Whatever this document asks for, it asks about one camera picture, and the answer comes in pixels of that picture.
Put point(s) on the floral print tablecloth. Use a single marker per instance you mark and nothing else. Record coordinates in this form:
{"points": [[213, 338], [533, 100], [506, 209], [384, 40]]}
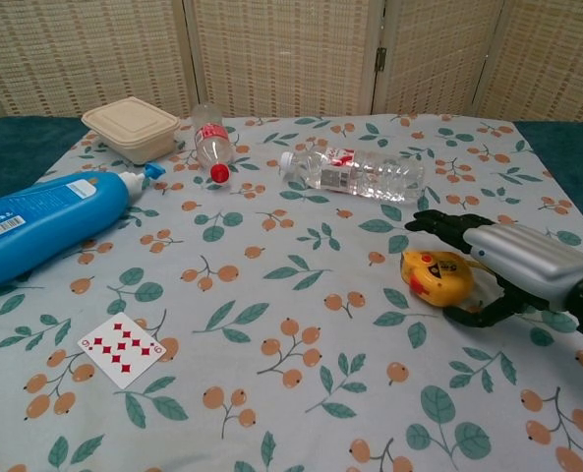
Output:
{"points": [[281, 295]]}

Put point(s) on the metal screen hinge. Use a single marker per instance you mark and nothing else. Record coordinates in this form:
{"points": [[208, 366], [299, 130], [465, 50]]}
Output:
{"points": [[380, 59]]}

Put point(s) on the yellow tape measure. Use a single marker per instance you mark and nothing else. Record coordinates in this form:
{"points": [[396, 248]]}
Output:
{"points": [[433, 276]]}

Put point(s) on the blue pump detergent bottle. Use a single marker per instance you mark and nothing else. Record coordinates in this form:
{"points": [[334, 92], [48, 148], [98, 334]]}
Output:
{"points": [[50, 221]]}

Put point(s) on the beige lidded food container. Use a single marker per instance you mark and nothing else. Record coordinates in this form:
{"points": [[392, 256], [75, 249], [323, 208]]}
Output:
{"points": [[129, 123]]}

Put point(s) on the nine of diamonds card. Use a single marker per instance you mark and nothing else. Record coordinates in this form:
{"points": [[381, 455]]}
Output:
{"points": [[121, 349]]}

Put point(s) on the clear bottle white cap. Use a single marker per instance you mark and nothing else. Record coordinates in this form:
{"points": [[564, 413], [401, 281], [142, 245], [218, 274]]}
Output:
{"points": [[369, 174]]}

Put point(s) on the clear bottle red cap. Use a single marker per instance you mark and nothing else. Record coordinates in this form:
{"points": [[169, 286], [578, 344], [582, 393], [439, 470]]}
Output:
{"points": [[212, 142]]}

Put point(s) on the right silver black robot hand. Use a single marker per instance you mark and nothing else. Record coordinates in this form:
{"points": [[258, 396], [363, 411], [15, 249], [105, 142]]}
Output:
{"points": [[527, 260]]}

